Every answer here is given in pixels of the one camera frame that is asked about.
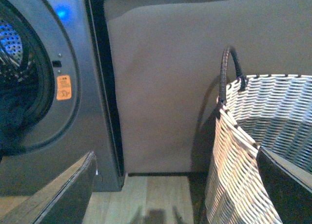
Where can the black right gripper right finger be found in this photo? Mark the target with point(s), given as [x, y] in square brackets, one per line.
[288, 186]

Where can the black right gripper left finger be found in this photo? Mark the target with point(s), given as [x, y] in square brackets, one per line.
[63, 201]

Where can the dark navy blue garment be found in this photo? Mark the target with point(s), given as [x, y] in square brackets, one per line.
[12, 113]

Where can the grey front-load washing machine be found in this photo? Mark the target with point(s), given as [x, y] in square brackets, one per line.
[40, 40]

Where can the white woven laundry basket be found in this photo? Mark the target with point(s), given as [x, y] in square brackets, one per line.
[254, 111]

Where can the orange warning sticker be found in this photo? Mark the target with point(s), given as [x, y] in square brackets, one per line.
[64, 87]

